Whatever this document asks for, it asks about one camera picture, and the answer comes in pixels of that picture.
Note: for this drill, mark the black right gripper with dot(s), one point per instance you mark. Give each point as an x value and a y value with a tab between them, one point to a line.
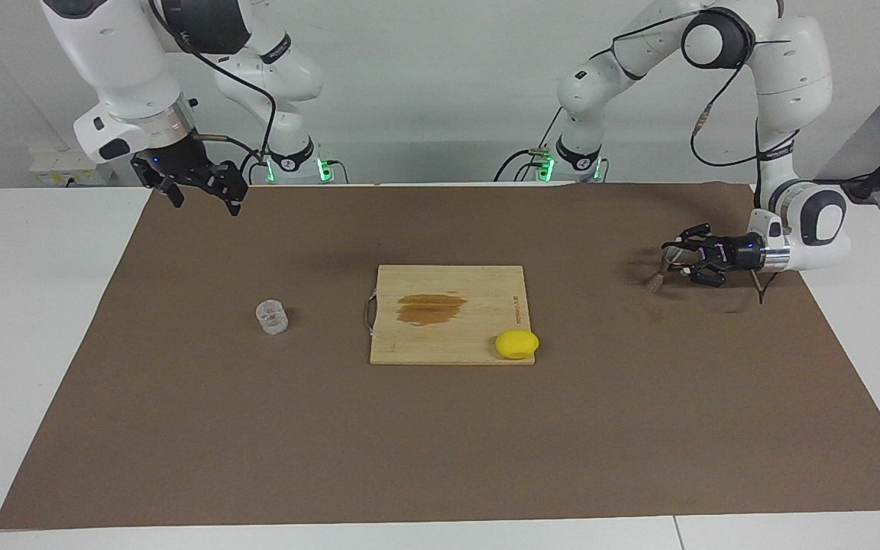
176	164

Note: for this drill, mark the white power strip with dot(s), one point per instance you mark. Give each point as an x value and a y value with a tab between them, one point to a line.
66	166

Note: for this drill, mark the steel double jigger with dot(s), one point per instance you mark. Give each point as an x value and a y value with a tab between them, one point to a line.
654	283

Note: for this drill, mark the clear glass cup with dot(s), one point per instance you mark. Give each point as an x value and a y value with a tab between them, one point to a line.
272	318

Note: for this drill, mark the brown table mat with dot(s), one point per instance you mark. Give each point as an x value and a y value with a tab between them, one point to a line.
440	443

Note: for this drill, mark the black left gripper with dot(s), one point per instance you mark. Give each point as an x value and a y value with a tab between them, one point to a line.
738	252

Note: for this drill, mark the wooden cutting board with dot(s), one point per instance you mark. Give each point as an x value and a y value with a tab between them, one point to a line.
448	336

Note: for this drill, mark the yellow lemon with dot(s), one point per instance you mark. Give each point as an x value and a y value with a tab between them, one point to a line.
517	344

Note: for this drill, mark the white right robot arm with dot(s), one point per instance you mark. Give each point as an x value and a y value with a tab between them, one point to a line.
127	69

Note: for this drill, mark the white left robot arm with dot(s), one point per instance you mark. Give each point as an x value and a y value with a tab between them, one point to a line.
784	92

